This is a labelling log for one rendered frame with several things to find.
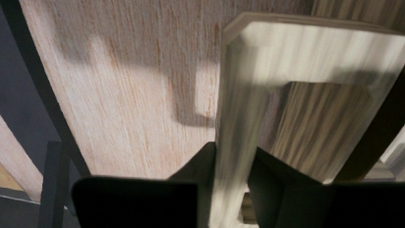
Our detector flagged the wooden maze board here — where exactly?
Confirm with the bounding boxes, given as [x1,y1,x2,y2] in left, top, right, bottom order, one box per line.
[209,0,405,228]

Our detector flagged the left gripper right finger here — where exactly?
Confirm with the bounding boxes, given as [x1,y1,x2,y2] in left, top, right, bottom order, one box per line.
[247,146,405,228]

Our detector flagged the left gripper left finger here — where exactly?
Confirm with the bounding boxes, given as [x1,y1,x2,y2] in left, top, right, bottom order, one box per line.
[71,142,216,228]

